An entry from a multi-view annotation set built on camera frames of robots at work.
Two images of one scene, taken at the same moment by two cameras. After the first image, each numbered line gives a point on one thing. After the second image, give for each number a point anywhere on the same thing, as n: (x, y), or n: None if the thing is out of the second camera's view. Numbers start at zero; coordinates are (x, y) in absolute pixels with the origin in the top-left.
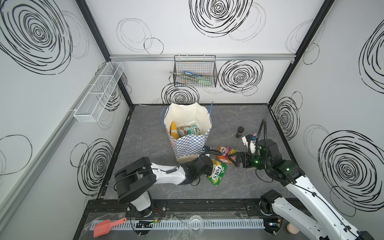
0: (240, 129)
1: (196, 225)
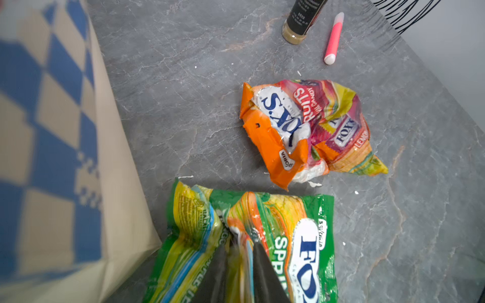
0: (300, 19)
1: None
